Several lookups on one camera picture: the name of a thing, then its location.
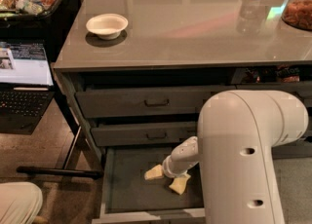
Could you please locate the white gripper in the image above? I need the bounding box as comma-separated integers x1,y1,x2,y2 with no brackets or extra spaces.
144,136,199,180

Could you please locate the yellow sponge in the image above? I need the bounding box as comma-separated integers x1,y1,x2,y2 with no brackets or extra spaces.
169,178,189,195

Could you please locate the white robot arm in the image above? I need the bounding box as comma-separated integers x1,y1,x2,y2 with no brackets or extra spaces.
144,90,309,224

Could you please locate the open bottom left drawer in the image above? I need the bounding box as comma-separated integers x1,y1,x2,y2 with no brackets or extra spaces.
92,146,205,224

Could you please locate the middle left drawer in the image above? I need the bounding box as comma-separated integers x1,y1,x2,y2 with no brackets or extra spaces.
91,122,197,146

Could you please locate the top left drawer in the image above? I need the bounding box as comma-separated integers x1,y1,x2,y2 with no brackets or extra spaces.
75,86,235,118

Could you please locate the grey drawer cabinet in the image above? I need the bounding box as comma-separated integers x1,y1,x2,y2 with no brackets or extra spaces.
53,0,312,224

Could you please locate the bottom right drawer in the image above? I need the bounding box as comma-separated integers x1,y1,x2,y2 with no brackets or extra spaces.
272,139,312,159

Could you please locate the middle right drawer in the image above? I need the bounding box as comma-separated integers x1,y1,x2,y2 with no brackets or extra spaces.
303,116,312,137

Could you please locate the top right drawer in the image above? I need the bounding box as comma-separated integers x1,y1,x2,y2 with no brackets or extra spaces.
236,81,312,107

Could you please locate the black laptop stand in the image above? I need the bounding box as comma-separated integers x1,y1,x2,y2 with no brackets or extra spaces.
17,84,103,180

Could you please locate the beige chair seat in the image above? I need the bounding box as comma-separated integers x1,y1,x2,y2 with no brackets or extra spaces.
0,182,43,224

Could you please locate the white bowl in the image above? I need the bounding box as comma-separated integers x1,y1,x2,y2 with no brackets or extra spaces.
86,14,129,40

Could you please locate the black laptop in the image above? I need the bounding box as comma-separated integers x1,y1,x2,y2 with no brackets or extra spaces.
0,42,54,134

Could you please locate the glass jar with snacks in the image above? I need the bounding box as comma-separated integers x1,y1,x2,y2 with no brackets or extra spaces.
282,0,312,31

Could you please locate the black bin with snacks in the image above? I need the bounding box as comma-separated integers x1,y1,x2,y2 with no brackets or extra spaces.
0,0,81,62

